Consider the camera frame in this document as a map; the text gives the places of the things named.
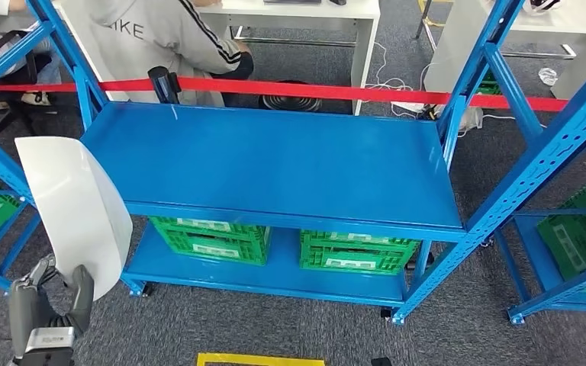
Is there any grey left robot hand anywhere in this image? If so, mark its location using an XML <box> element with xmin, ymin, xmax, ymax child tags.
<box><xmin>8</xmin><ymin>255</ymin><xmax>95</xmax><ymax>357</ymax></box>

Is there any white curved plastic part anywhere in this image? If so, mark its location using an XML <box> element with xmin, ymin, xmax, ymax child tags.
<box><xmin>14</xmin><ymin>136</ymin><xmax>134</xmax><ymax>303</ymax></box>

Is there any black office chair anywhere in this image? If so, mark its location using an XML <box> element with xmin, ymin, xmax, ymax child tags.
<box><xmin>0</xmin><ymin>30</ymin><xmax>54</xmax><ymax>140</ymax></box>

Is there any black stanchion head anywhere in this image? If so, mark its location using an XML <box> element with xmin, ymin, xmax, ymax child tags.
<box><xmin>147</xmin><ymin>66</ymin><xmax>182</xmax><ymax>105</ymax></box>

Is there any black round stool base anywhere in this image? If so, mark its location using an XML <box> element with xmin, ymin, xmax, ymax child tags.
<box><xmin>258</xmin><ymin>79</ymin><xmax>324</xmax><ymax>113</ymax></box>

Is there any red barrier tape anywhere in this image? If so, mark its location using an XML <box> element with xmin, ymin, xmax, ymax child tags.
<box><xmin>0</xmin><ymin>76</ymin><xmax>569</xmax><ymax>113</ymax></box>

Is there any white desk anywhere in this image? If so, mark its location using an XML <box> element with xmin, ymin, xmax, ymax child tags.
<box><xmin>0</xmin><ymin>0</ymin><xmax>381</xmax><ymax>116</ymax></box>
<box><xmin>423</xmin><ymin>0</ymin><xmax>586</xmax><ymax>101</ymax></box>

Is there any white power strip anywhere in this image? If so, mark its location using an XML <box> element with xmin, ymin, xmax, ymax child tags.
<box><xmin>391</xmin><ymin>101</ymin><xmax>427</xmax><ymax>114</ymax></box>

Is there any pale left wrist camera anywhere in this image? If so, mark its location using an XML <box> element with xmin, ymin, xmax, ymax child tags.
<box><xmin>14</xmin><ymin>327</ymin><xmax>76</xmax><ymax>366</ymax></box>

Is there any white cable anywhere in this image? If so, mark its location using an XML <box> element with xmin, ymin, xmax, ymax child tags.
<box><xmin>363</xmin><ymin>43</ymin><xmax>428</xmax><ymax>102</ymax></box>

